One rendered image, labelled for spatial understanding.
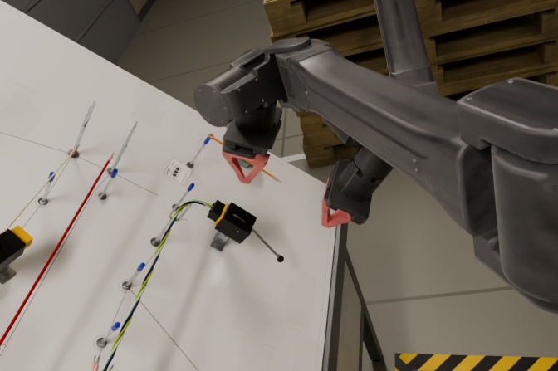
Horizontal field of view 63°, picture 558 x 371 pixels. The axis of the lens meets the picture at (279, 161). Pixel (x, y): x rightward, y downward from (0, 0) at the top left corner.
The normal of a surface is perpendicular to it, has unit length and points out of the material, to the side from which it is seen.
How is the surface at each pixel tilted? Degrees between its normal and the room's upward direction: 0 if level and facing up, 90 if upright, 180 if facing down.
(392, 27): 33
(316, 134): 90
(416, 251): 0
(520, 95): 13
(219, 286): 49
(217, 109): 78
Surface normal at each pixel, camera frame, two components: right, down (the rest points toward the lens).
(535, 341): -0.30, -0.72
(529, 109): -0.28, -0.86
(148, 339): 0.51, -0.55
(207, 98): -0.56, 0.51
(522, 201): -0.81, 0.45
